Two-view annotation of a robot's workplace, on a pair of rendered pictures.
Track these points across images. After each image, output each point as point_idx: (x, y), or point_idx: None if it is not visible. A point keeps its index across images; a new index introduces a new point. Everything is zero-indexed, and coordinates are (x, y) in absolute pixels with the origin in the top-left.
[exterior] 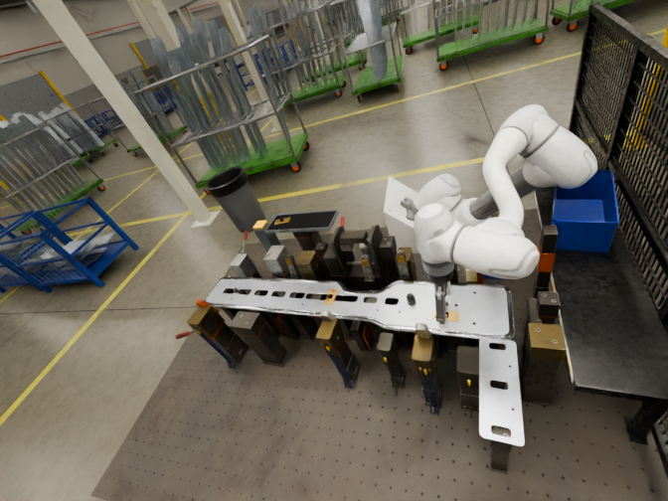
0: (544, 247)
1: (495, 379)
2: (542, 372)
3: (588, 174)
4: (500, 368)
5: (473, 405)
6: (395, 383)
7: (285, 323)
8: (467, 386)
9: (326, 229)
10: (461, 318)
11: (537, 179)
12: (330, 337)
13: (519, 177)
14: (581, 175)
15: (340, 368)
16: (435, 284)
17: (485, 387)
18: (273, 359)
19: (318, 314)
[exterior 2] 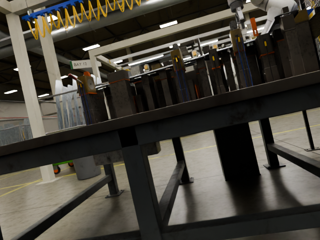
0: (284, 15)
1: (277, 25)
2: (304, 37)
3: (294, 3)
4: (279, 26)
5: (275, 79)
6: (220, 89)
7: (139, 97)
8: (265, 51)
9: (170, 54)
10: (254, 41)
11: (274, 14)
12: (179, 49)
13: (266, 23)
14: (290, 3)
15: (182, 84)
16: (236, 9)
17: (273, 25)
18: (128, 110)
19: (167, 65)
